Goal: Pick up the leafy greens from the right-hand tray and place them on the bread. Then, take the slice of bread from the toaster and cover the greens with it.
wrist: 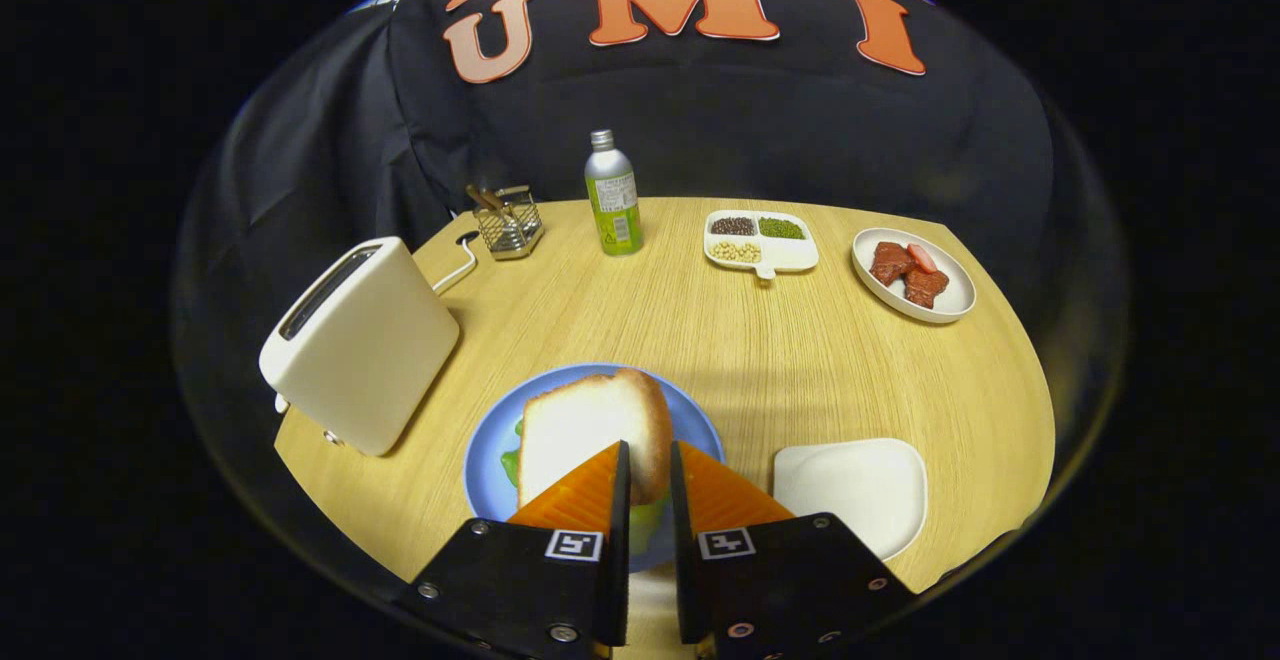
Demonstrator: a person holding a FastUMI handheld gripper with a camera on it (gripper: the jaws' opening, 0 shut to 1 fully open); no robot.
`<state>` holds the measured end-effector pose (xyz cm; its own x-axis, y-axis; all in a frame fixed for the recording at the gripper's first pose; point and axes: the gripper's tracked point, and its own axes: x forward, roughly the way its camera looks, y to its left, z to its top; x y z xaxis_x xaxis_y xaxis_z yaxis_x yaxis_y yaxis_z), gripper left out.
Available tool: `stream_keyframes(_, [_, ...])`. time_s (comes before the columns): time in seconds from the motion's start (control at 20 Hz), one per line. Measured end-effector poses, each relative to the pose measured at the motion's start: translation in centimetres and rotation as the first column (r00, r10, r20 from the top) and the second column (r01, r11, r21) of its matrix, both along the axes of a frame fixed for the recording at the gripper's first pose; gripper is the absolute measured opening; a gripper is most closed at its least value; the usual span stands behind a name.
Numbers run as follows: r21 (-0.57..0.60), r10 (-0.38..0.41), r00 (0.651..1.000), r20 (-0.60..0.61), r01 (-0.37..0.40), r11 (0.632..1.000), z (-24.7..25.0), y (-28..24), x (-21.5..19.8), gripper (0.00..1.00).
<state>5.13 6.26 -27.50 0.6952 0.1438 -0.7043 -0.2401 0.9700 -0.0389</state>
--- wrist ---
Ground black backdrop cloth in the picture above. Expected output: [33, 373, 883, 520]
[175, 0, 1126, 481]

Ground white toaster cable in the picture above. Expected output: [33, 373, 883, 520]
[432, 240, 479, 296]

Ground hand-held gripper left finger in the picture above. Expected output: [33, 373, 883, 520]
[405, 440, 633, 659]

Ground blue round plate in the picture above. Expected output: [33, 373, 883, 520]
[463, 363, 726, 573]

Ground white square plate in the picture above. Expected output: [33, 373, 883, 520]
[772, 438, 929, 563]

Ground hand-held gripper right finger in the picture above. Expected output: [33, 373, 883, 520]
[668, 440, 916, 659]

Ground green lettuce leaf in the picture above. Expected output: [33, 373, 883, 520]
[500, 418, 669, 557]

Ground white toaster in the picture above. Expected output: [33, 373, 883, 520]
[259, 236, 462, 458]

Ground wire mesh utensil holder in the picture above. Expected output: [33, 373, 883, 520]
[472, 186, 545, 261]

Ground white oval plate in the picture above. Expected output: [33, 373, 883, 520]
[851, 228, 977, 325]

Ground silver bottle with green label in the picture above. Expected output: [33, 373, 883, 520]
[584, 129, 645, 257]

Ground white divided dish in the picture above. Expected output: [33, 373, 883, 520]
[703, 209, 820, 281]

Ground round-topped bread slice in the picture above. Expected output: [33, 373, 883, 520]
[517, 368, 674, 509]

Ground brown meat piece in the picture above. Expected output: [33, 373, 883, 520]
[869, 241, 916, 287]
[903, 267, 950, 310]

